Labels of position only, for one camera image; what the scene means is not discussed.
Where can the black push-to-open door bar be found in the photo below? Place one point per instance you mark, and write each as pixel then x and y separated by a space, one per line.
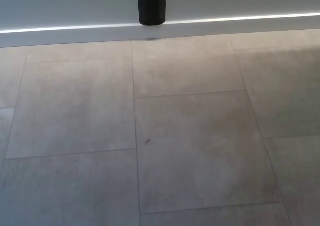
pixel 151 6

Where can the white LED light strip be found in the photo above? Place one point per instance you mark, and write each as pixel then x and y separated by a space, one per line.
pixel 225 19

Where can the white baseboard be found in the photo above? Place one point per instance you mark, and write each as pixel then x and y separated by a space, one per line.
pixel 75 36

